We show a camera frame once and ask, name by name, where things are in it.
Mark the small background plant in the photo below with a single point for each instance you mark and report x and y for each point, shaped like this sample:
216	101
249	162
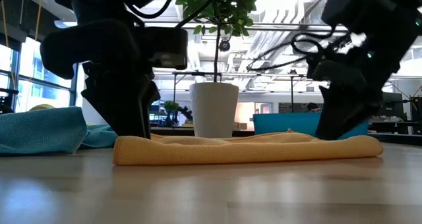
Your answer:
171	107

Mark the orange microfiber towel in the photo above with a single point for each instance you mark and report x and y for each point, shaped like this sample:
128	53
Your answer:
230	150

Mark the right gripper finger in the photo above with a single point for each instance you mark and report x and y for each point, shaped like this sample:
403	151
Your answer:
349	115
322	112

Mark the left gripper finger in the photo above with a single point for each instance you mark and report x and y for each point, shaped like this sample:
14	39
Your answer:
152	99
122	102

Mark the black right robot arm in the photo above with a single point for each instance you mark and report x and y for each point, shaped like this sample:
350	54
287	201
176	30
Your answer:
379	10

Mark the grey microfiber towel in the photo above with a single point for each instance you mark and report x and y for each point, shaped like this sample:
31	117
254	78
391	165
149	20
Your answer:
39	131

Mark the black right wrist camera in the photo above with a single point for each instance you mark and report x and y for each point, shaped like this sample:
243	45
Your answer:
323	70

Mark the black background robot arm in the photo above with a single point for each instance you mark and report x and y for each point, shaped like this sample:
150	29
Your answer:
186	113

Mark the black round overhead camera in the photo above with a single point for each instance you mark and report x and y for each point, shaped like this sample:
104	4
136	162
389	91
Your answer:
224	45

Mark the blue microfiber towel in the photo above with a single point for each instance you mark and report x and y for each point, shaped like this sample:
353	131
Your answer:
99	136

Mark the black overhead beam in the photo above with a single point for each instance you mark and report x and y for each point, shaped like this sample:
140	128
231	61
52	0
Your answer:
283	28

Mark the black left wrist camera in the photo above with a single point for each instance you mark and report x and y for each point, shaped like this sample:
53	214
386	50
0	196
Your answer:
166	47

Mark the black background equipment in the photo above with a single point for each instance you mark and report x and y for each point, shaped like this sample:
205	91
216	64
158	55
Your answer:
5	102

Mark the yellow microfiber towel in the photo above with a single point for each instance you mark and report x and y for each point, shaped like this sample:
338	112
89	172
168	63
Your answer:
42	107

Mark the teal plastic bin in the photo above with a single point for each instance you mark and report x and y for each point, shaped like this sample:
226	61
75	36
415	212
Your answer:
283	123

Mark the window with black frame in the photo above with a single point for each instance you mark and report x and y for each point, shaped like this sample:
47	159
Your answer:
33	85

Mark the black background rig frame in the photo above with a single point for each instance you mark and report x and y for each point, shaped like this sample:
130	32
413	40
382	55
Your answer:
291	85

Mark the green plant in white pot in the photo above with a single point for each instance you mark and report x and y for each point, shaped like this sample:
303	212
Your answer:
214	108

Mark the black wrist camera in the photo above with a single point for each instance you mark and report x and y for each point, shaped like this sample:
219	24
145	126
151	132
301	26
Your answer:
323	70
166	47

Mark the person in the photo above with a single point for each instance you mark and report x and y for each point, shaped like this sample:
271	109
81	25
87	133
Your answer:
313	107

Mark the black computer monitor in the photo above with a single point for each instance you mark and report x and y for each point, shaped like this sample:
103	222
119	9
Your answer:
394	105

